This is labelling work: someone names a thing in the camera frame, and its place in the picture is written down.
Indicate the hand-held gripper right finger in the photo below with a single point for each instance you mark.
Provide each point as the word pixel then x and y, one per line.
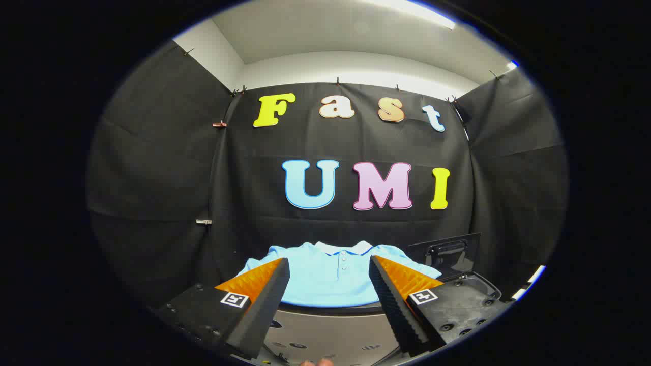
pixel 394 305

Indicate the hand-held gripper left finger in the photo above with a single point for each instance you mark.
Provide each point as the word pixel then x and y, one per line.
pixel 264 305

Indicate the light blue polo shirt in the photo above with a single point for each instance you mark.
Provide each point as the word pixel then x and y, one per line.
pixel 330 279

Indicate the dark washing machine lid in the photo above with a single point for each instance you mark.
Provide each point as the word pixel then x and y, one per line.
pixel 447 251

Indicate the black backdrop cloth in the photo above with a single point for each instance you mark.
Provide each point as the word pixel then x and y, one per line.
pixel 305 142

